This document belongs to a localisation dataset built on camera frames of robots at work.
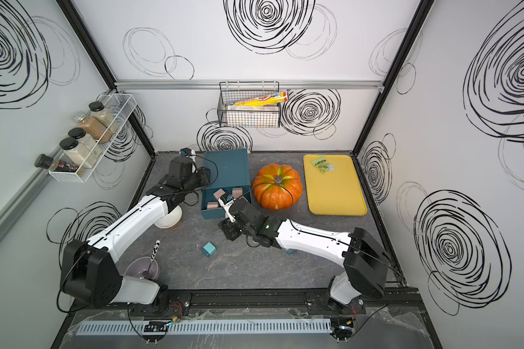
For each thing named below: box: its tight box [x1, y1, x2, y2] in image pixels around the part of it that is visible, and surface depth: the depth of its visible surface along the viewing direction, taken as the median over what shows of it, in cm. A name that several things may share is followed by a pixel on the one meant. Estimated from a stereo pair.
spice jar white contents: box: [58, 136, 98, 169], surface depth 67 cm
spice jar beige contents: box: [77, 133, 103, 158], surface depth 71 cm
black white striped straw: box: [148, 239, 161, 267], surface depth 78 cm
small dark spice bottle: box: [34, 153, 80, 173], surface depth 62 cm
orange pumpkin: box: [251, 163, 303, 211], surface depth 93 cm
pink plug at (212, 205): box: [206, 201, 220, 209], surface depth 81 cm
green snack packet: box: [311, 156, 336, 174], surface depth 117 cm
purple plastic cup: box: [123, 256, 159, 280], surface depth 80 cm
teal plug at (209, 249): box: [201, 241, 217, 256], surface depth 86 cm
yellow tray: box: [303, 154, 368, 216], surface depth 108 cm
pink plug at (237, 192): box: [232, 186, 244, 199], surface depth 85 cm
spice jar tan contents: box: [90, 107, 118, 134], surface depth 77 cm
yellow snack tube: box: [227, 90, 289, 107], surface depth 89 cm
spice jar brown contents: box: [77, 117, 113, 144], surface depth 75 cm
